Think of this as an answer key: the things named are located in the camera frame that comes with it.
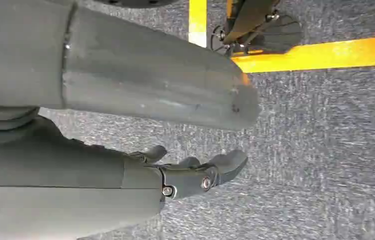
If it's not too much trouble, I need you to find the black round base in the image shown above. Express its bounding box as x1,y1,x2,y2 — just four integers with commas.
94,0,179,9

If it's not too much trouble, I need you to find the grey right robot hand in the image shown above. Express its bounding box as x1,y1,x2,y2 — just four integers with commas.
0,0,262,240

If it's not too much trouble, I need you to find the yellow metal frame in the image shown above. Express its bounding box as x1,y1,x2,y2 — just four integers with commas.
226,0,375,74

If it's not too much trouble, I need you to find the yellow floor tape strip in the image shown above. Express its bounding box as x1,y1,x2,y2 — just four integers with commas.
188,0,208,48

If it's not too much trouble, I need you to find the black caster wheel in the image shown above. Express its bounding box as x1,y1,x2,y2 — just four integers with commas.
211,0,304,57

